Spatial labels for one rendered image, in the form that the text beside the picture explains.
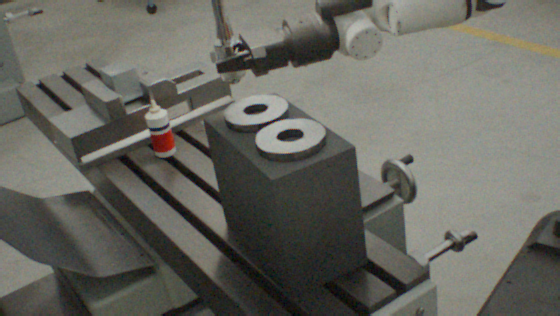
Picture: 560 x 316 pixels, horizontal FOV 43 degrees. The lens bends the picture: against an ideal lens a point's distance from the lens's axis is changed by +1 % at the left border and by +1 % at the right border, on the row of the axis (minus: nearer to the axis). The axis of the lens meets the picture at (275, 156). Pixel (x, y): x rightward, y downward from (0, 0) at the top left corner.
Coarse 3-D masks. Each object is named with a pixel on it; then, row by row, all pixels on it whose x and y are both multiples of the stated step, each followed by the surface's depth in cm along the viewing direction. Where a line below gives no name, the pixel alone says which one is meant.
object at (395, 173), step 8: (392, 160) 164; (400, 160) 164; (408, 160) 164; (384, 168) 167; (392, 168) 166; (400, 168) 162; (408, 168) 162; (384, 176) 169; (392, 176) 167; (400, 176) 164; (408, 176) 161; (392, 184) 164; (400, 184) 165; (408, 184) 162; (416, 184) 162; (400, 192) 167; (408, 192) 163; (416, 192) 162; (408, 200) 164
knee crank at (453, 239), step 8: (448, 232) 163; (456, 232) 161; (464, 232) 164; (472, 232) 166; (448, 240) 162; (456, 240) 161; (464, 240) 162; (472, 240) 166; (432, 248) 160; (440, 248) 160; (448, 248) 161; (456, 248) 162; (464, 248) 162; (408, 256) 157; (416, 256) 156; (424, 256) 156; (432, 256) 159; (424, 264) 155
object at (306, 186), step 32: (256, 96) 100; (224, 128) 96; (256, 128) 93; (288, 128) 90; (320, 128) 89; (224, 160) 97; (256, 160) 87; (288, 160) 85; (320, 160) 85; (352, 160) 87; (224, 192) 103; (256, 192) 89; (288, 192) 84; (320, 192) 86; (352, 192) 89; (256, 224) 94; (288, 224) 86; (320, 224) 89; (352, 224) 91; (288, 256) 88; (320, 256) 91; (352, 256) 93; (288, 288) 91
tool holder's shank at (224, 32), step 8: (216, 0) 116; (224, 0) 117; (216, 8) 117; (224, 8) 117; (216, 16) 118; (224, 16) 118; (216, 24) 119; (224, 24) 118; (216, 32) 120; (224, 32) 119; (232, 32) 120; (224, 40) 120; (232, 40) 121
